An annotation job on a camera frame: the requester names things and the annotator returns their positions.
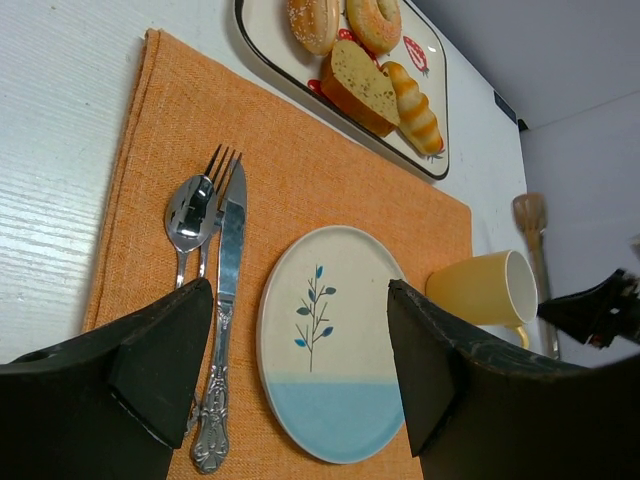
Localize metal serving tongs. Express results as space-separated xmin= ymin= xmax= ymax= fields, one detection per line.
xmin=512 ymin=192 xmax=560 ymax=360

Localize bagel with hole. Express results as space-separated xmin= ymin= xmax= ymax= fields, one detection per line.
xmin=346 ymin=0 xmax=402 ymax=55

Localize strawberry pattern tray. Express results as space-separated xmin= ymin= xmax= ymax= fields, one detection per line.
xmin=234 ymin=1 xmax=450 ymax=180

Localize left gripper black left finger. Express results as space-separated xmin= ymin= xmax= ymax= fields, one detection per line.
xmin=1 ymin=278 xmax=213 ymax=479

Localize silver fork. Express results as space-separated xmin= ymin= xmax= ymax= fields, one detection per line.
xmin=198 ymin=145 xmax=242 ymax=277

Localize orange cloth placemat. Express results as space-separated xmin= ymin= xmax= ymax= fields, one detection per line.
xmin=84 ymin=29 xmax=472 ymax=479

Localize sliced loaf bread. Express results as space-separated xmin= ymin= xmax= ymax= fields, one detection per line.
xmin=320 ymin=40 xmax=400 ymax=138

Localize yellow mug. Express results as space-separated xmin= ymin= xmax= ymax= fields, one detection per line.
xmin=425 ymin=250 xmax=538 ymax=349

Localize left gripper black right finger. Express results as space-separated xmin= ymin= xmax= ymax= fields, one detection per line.
xmin=387 ymin=280 xmax=639 ymax=479

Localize right blue table label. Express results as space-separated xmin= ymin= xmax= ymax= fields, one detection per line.
xmin=494 ymin=91 xmax=517 ymax=123

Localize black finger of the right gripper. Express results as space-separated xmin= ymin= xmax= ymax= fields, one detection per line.
xmin=538 ymin=269 xmax=639 ymax=347

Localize silver table knife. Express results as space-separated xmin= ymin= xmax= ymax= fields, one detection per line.
xmin=191 ymin=162 xmax=247 ymax=474

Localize silver spoon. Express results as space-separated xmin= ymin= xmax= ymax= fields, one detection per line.
xmin=164 ymin=174 xmax=217 ymax=289

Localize round sesame bun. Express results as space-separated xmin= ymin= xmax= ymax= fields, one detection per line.
xmin=287 ymin=0 xmax=340 ymax=56

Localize round plate blue white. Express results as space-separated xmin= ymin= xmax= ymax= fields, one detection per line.
xmin=256 ymin=225 xmax=405 ymax=464

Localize striped long bread roll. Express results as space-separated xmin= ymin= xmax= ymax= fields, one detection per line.
xmin=381 ymin=61 xmax=444 ymax=156

